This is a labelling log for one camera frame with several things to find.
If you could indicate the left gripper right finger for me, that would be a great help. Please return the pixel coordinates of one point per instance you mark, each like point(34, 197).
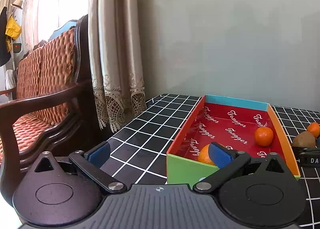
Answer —
point(229, 162)

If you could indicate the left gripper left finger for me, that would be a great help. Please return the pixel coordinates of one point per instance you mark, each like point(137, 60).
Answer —
point(89, 164)

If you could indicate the brown kiwi fruit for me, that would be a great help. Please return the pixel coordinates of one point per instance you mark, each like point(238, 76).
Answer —
point(304, 140)

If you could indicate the orange tangerine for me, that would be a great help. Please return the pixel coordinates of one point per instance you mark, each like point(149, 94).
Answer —
point(263, 136)
point(314, 129)

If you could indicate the yellow-orange tangerine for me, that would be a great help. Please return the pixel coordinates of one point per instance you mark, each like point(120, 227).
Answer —
point(203, 156)

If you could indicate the colourful cardboard box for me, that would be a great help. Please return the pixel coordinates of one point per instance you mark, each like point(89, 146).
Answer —
point(230, 122)

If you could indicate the wooden rattan bench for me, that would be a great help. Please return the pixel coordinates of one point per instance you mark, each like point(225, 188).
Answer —
point(54, 110)

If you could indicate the beige lace curtain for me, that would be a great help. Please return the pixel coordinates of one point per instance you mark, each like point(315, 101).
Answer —
point(115, 61)

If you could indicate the black hanging garment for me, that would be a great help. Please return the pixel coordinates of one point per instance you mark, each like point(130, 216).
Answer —
point(4, 53)

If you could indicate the yellow bag on rack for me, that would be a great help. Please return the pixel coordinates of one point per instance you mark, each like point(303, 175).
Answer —
point(12, 32)

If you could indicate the straw hat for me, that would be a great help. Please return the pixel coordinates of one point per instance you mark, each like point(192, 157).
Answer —
point(17, 4)

